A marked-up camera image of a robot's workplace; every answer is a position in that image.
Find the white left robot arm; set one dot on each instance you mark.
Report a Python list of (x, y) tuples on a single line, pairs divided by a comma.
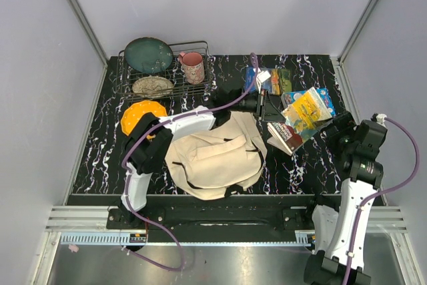
[(149, 141)]

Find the pink patterned mug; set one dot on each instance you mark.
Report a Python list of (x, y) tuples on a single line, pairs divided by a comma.
[(193, 67)]

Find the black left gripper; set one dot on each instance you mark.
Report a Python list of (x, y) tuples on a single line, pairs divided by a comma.
[(270, 113)]

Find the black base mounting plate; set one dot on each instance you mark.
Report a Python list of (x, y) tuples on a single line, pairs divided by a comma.
[(251, 217)]

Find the cream canvas student bag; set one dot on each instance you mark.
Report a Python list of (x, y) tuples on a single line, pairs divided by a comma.
[(215, 164)]

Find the wire dish rack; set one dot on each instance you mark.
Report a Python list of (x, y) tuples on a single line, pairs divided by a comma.
[(127, 76)]

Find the dark green plate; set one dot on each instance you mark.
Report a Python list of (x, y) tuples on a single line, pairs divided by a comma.
[(148, 55)]

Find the Animal Farm paperback book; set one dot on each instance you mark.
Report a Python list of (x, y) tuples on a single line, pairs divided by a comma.
[(278, 83)]

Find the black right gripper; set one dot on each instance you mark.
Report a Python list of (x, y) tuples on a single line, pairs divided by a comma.
[(345, 123)]

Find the beige patterned plate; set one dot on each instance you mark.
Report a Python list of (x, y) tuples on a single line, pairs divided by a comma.
[(152, 87)]

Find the aluminium frame rail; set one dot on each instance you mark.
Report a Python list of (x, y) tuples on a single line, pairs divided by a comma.
[(88, 30)]

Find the yellow picture book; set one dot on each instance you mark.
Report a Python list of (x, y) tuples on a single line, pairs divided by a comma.
[(305, 112)]

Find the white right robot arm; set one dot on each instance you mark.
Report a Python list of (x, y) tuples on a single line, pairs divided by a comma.
[(340, 229)]

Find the white cable duct strip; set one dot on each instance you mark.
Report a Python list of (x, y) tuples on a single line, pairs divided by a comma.
[(135, 239)]

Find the orange dotted plate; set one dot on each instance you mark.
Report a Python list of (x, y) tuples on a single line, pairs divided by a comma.
[(136, 111)]

